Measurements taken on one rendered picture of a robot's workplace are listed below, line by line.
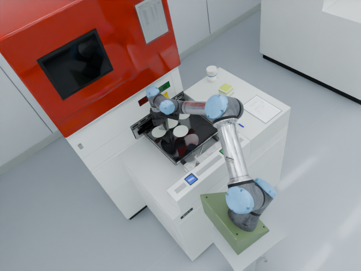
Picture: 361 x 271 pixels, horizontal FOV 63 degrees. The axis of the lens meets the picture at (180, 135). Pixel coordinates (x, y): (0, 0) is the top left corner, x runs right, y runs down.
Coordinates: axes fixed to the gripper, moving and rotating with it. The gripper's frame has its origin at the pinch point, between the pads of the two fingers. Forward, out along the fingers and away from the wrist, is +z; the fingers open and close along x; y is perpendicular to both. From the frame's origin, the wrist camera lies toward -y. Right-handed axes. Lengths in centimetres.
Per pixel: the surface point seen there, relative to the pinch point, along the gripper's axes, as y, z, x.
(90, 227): 88, 91, 26
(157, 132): 7.7, 1.3, 0.7
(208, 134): -25.9, 1.4, 5.4
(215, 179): -29.4, 4.7, 36.8
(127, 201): 45, 61, 19
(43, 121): 157, 62, -80
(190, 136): -15.0, 1.4, 6.1
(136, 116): 18.9, -10.7, -4.0
